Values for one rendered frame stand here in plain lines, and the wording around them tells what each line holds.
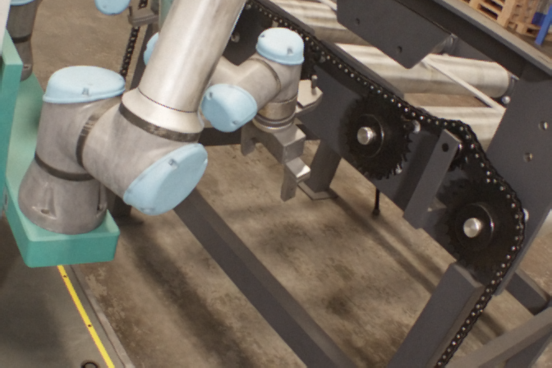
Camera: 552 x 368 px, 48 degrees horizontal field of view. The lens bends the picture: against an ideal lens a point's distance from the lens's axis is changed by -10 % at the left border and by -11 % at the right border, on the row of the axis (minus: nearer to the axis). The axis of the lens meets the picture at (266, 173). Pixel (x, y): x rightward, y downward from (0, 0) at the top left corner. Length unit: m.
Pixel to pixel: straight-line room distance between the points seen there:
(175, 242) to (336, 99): 1.01
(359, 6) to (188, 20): 0.69
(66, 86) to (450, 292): 0.78
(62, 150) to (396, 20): 0.74
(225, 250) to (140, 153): 0.96
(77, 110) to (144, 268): 1.28
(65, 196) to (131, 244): 1.25
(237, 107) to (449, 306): 0.57
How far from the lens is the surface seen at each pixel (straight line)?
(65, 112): 0.94
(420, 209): 1.25
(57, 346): 1.40
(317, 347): 1.60
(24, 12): 1.39
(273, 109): 1.15
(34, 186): 1.02
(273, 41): 1.09
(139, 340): 1.92
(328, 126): 1.50
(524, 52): 1.14
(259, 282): 1.71
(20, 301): 1.48
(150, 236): 2.31
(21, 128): 1.27
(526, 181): 1.20
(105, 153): 0.90
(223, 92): 1.02
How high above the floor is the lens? 1.35
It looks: 28 degrees down
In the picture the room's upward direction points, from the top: 21 degrees clockwise
